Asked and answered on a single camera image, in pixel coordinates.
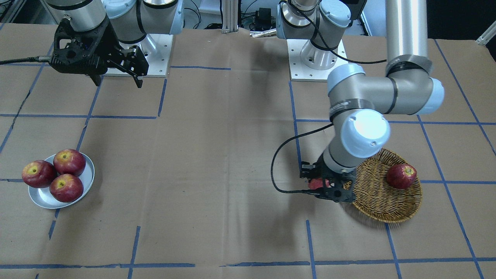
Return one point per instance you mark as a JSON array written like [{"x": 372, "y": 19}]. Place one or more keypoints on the brown wicker basket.
[{"x": 376, "y": 199}]

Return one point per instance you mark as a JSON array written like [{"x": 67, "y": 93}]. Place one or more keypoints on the grey metal plate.
[{"x": 43, "y": 198}]

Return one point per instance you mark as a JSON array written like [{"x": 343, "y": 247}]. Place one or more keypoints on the red yellow apple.
[{"x": 317, "y": 183}]

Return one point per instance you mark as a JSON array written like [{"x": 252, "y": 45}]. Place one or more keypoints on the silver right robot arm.
[{"x": 132, "y": 20}]

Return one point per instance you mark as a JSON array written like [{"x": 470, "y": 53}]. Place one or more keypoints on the red apple plate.
[
  {"x": 39, "y": 174},
  {"x": 69, "y": 161},
  {"x": 66, "y": 188}
]

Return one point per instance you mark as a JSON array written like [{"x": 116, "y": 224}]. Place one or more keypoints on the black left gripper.
[{"x": 322, "y": 169}]

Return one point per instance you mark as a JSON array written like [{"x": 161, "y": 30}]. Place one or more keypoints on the black power adapter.
[{"x": 264, "y": 16}]

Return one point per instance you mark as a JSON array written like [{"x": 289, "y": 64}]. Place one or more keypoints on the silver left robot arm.
[{"x": 358, "y": 102}]

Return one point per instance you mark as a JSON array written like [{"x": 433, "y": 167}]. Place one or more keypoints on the red apple plate top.
[{"x": 69, "y": 161}]

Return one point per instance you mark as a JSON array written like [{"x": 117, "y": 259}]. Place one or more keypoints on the aluminium frame post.
[{"x": 229, "y": 15}]

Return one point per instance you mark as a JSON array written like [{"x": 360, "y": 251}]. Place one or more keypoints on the red apple plate front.
[{"x": 66, "y": 188}]

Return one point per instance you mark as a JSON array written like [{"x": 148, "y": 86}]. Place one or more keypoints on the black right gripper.
[{"x": 109, "y": 45}]

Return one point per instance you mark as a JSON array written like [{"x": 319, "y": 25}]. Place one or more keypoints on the dark red apple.
[{"x": 401, "y": 176}]

